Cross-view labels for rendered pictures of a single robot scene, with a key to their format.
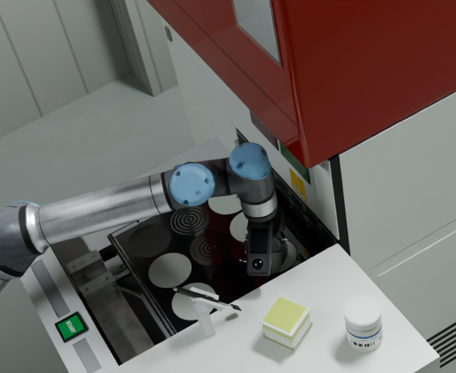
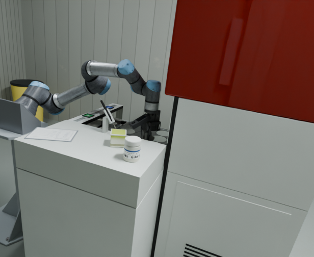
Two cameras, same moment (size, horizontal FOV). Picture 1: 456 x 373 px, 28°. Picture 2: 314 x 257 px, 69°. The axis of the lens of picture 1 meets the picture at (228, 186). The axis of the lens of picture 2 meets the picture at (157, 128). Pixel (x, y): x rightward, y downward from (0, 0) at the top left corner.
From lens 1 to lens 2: 1.39 m
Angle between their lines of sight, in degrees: 39
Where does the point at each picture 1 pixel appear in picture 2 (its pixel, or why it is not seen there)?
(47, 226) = (92, 63)
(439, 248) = (209, 195)
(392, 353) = (129, 165)
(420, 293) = (193, 212)
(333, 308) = not seen: hidden behind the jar
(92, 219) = (100, 66)
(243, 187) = (145, 91)
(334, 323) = not seen: hidden behind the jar
